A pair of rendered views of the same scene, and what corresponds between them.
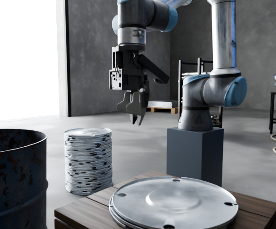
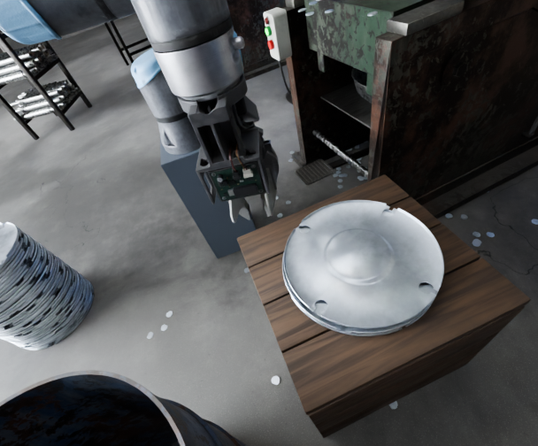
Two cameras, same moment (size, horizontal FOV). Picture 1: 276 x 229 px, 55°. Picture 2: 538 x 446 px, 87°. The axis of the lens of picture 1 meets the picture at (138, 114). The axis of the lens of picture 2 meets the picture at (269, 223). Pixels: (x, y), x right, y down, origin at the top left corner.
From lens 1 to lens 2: 0.60 m
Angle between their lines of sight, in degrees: 57
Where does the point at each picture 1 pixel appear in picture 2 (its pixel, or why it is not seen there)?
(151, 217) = (397, 295)
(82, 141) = not seen: outside the picture
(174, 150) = (190, 184)
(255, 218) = (407, 206)
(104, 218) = (361, 346)
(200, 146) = not seen: hidden behind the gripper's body
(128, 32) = (225, 55)
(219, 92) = not seen: hidden behind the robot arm
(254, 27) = not seen: outside the picture
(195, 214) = (403, 250)
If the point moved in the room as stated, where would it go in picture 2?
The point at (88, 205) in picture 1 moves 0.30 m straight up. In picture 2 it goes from (313, 356) to (281, 249)
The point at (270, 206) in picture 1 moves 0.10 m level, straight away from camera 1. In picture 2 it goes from (388, 183) to (357, 165)
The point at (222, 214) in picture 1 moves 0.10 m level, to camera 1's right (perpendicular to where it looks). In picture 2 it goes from (409, 229) to (419, 196)
